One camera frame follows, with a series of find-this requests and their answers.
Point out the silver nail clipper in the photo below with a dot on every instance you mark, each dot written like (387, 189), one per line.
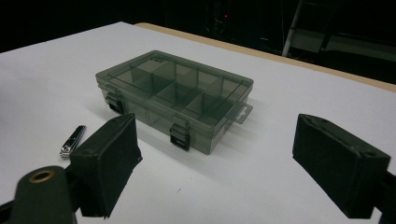
(73, 141)

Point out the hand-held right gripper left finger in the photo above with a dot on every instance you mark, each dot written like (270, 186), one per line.
(102, 161)

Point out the white-legged desk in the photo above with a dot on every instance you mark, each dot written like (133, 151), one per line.
(291, 34)

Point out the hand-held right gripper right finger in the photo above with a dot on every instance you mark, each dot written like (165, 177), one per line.
(339, 168)

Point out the translucent grey compartment box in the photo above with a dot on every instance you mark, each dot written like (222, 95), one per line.
(186, 93)

